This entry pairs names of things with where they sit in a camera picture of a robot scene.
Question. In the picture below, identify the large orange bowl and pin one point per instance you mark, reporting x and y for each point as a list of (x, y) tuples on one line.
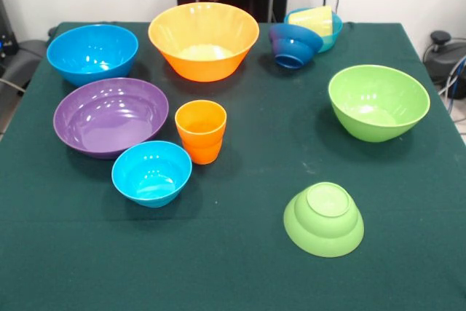
[(204, 30)]

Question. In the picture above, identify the small dark blue bowl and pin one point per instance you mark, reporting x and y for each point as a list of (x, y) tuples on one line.
[(295, 47)]

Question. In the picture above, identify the yellow cup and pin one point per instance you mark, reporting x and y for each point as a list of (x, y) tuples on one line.
[(316, 19)]

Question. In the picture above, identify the translucent blue ridged bowl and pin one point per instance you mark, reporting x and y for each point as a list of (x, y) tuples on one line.
[(333, 39)]

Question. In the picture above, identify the small green bowl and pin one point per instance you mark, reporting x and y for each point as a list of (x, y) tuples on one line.
[(324, 227)]

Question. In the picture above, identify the black power adapter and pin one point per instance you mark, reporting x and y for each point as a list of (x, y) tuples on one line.
[(322, 15)]

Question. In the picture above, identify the large blue bowl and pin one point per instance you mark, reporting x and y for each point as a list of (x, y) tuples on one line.
[(91, 52)]

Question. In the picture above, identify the orange cup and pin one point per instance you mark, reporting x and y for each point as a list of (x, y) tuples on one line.
[(200, 143)]

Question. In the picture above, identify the purple bowl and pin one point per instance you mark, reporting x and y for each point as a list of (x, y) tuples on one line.
[(109, 118)]

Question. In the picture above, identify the large green bowl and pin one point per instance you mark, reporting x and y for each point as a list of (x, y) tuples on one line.
[(378, 103)]

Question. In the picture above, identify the small light blue bowl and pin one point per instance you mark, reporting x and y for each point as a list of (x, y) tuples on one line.
[(151, 176)]

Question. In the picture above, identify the dark grey seat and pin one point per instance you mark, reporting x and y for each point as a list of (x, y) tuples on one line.
[(29, 56)]

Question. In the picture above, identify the black electronic device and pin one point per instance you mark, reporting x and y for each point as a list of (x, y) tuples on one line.
[(7, 41)]

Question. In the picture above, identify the dark green tablecloth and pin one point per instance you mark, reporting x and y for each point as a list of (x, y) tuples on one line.
[(255, 271)]

